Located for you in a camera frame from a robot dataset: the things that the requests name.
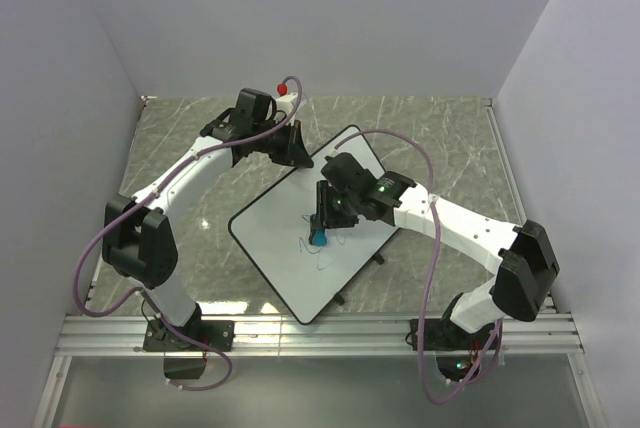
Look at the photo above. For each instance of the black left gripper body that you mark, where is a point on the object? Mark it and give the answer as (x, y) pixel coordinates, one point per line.
(275, 144)

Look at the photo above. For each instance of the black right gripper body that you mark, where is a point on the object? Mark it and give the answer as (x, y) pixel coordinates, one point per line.
(335, 210)

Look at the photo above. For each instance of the blue bone-shaped whiteboard eraser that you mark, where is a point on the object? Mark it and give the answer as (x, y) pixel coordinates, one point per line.
(318, 237)

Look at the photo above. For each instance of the white whiteboard black frame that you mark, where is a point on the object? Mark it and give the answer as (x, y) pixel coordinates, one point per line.
(273, 231)

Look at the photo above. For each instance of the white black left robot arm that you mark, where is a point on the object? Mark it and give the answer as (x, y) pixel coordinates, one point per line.
(140, 244)

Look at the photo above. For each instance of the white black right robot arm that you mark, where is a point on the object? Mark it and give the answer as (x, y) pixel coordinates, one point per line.
(402, 203)

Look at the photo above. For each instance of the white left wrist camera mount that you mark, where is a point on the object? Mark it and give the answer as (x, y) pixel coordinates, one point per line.
(286, 99)

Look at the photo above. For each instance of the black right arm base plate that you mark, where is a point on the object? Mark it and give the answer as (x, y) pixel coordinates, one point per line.
(442, 335)

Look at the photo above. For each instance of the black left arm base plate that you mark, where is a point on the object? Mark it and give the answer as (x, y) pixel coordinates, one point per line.
(215, 333)

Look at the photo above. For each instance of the aluminium right side rail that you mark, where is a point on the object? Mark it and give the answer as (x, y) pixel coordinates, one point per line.
(520, 173)

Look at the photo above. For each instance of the aluminium rail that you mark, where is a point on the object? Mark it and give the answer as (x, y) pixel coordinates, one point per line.
(340, 335)
(520, 173)

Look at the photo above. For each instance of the aluminium front rail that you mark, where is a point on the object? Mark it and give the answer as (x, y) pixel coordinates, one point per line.
(340, 335)

